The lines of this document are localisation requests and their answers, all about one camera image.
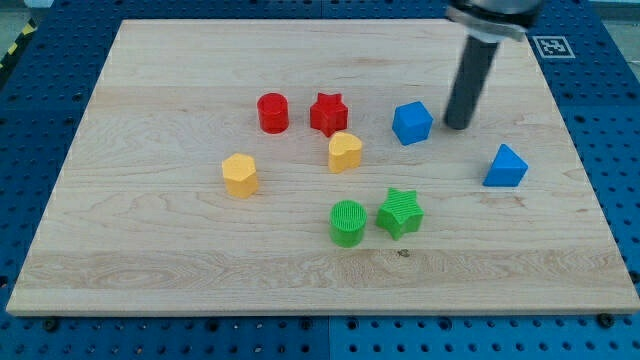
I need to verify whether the blue triangle block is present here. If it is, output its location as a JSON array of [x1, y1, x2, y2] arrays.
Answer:
[[483, 144, 529, 187]]

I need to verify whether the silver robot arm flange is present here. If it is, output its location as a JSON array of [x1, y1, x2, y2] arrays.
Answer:
[[445, 0, 544, 43]]

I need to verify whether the yellow heart block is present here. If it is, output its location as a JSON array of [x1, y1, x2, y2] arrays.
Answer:
[[328, 132, 363, 173]]

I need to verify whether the green cylinder block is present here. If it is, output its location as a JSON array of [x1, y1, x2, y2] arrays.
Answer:
[[329, 200, 367, 248]]

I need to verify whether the red star block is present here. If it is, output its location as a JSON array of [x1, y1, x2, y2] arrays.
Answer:
[[310, 93, 349, 137]]

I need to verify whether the yellow hexagon block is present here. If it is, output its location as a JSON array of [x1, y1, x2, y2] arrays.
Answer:
[[222, 153, 259, 199]]

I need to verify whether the red cylinder block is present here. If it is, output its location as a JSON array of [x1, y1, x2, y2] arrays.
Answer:
[[257, 93, 289, 134]]

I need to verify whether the green star block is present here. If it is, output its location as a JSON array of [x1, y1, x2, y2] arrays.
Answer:
[[376, 187, 424, 241]]

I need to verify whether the wooden board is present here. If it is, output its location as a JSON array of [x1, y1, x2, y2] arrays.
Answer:
[[7, 19, 639, 316]]

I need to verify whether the blue cube block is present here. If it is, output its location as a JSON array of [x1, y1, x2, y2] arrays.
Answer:
[[392, 101, 433, 146]]

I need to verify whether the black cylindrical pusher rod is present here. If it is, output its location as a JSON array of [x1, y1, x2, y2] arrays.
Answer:
[[444, 35, 499, 130]]

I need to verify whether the white fiducial marker tag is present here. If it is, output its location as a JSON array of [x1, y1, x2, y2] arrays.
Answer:
[[532, 35, 575, 59]]

